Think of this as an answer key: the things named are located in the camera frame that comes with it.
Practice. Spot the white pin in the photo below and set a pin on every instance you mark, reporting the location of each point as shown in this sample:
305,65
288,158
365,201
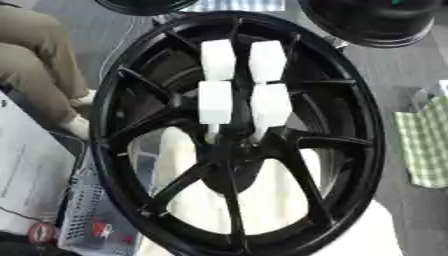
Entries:
267,61
214,103
217,60

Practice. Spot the black round wheel rim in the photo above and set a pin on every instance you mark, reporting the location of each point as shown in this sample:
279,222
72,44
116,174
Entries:
373,20

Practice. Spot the person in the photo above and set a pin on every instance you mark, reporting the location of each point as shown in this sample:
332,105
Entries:
35,66

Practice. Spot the black round tyre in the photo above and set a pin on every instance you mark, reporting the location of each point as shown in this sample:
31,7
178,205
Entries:
146,5

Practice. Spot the red round tape roll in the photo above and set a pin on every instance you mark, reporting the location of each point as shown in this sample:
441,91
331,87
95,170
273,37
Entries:
42,233

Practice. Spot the black spoked wheel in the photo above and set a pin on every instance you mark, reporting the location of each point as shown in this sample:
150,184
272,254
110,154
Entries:
344,110

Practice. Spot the green white checked cloth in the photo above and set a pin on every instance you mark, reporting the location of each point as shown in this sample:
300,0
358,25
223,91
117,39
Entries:
424,143

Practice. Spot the grey perforated basket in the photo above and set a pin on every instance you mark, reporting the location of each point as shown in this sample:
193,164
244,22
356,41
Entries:
93,213

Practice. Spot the white paper sheet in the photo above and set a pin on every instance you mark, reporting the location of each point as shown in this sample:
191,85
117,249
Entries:
29,173

